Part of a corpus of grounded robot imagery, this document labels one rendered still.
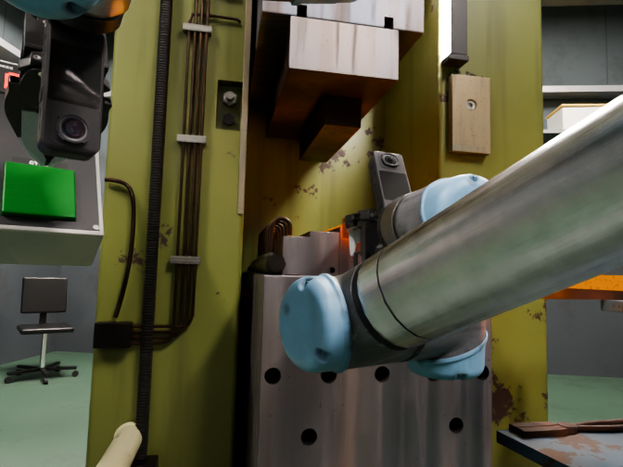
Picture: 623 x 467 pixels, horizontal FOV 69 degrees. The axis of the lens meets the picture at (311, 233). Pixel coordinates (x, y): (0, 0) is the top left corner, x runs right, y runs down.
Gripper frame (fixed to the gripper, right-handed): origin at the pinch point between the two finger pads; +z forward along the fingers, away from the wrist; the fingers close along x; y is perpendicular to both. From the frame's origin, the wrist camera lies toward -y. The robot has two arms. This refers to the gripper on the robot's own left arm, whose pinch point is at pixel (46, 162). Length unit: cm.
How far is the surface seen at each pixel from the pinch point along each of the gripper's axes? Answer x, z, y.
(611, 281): -70, -20, -25
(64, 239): -2.7, 7.3, -5.4
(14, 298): -25, 418, 191
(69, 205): -3.0, 5.0, -1.9
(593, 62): -487, 14, 251
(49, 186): -0.9, 5.0, 0.6
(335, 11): -42, -15, 31
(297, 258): -37.5, 8.8, -5.5
